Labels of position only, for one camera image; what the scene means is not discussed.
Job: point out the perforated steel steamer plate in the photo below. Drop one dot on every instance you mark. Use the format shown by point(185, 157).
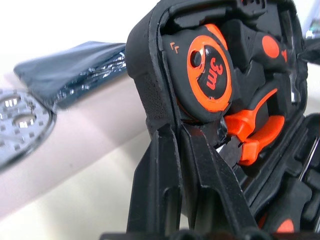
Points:
point(15, 130)

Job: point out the dark blue bagged cloth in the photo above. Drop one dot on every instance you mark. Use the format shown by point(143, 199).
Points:
point(70, 67)

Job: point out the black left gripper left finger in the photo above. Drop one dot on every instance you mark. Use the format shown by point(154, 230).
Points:
point(155, 190)

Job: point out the black orange tape measure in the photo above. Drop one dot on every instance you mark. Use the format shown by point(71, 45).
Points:
point(180, 75)

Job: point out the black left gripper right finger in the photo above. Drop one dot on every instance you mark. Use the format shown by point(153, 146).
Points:
point(215, 190)

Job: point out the black tool case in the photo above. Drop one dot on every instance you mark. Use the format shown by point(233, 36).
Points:
point(142, 37)

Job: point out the silver shaft screwdriver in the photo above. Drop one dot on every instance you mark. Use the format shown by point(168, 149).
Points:
point(287, 200)

